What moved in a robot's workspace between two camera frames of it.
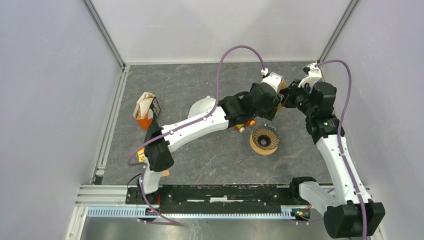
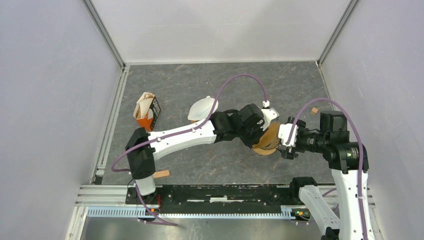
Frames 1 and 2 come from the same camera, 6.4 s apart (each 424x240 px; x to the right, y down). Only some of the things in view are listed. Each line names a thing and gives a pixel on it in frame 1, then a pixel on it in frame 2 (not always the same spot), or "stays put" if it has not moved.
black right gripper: (288, 93) → (290, 151)
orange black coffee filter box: (147, 110) stays put
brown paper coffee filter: (283, 85) → (270, 135)
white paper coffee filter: (201, 106) stays put
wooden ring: (260, 151) stays put
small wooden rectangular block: (165, 173) stays put
